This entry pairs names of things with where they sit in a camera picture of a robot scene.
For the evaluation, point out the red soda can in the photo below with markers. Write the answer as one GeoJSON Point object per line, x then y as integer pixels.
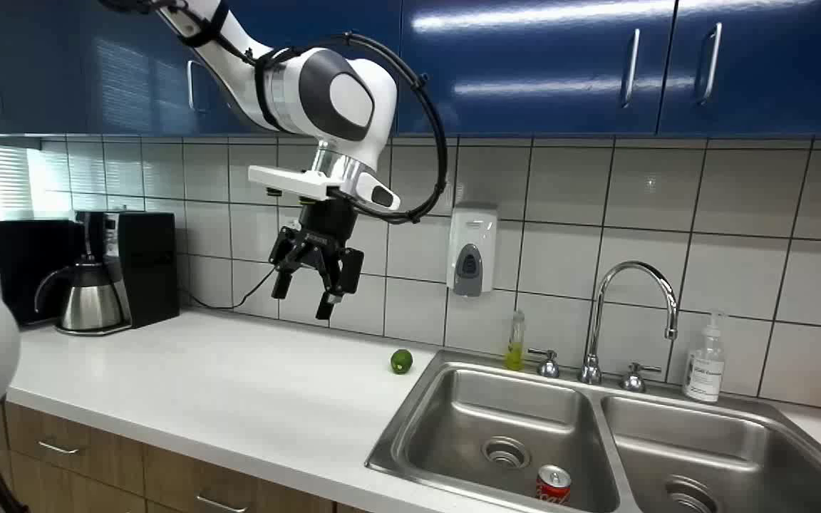
{"type": "Point", "coordinates": [553, 484]}

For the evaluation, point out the black microwave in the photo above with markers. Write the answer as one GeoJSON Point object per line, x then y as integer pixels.
{"type": "Point", "coordinates": [30, 251]}

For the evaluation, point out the green lime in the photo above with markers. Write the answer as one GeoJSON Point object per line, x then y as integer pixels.
{"type": "Point", "coordinates": [399, 360]}

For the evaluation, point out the white wall soap dispenser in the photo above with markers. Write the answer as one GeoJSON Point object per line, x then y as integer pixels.
{"type": "Point", "coordinates": [473, 244]}

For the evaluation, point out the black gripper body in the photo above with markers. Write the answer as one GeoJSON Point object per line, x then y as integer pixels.
{"type": "Point", "coordinates": [321, 240]}

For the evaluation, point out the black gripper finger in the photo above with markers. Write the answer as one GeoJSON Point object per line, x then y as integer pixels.
{"type": "Point", "coordinates": [280, 283]}
{"type": "Point", "coordinates": [327, 307]}

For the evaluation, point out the green dish soap bottle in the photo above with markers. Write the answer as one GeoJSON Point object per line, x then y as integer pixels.
{"type": "Point", "coordinates": [515, 351]}

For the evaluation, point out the wooden lower drawers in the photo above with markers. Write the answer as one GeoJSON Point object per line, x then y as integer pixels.
{"type": "Point", "coordinates": [56, 466]}

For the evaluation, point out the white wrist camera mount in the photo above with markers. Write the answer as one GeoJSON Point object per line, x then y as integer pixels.
{"type": "Point", "coordinates": [328, 177]}

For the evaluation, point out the chrome faucet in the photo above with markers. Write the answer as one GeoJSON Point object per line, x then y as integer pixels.
{"type": "Point", "coordinates": [629, 344]}

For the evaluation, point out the stainless steel double sink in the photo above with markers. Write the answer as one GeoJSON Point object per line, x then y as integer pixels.
{"type": "Point", "coordinates": [483, 431]}

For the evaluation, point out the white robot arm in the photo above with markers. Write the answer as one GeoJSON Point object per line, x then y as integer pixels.
{"type": "Point", "coordinates": [346, 104]}

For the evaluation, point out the black coffee maker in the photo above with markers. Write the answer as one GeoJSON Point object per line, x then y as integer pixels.
{"type": "Point", "coordinates": [141, 254]}

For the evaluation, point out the blue upper cabinet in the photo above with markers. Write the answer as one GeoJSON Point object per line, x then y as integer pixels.
{"type": "Point", "coordinates": [492, 66]}

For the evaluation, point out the steel coffee carafe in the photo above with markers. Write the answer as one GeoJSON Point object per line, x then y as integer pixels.
{"type": "Point", "coordinates": [91, 301]}

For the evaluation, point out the clear soap pump bottle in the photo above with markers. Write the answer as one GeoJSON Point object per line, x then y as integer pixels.
{"type": "Point", "coordinates": [709, 367]}

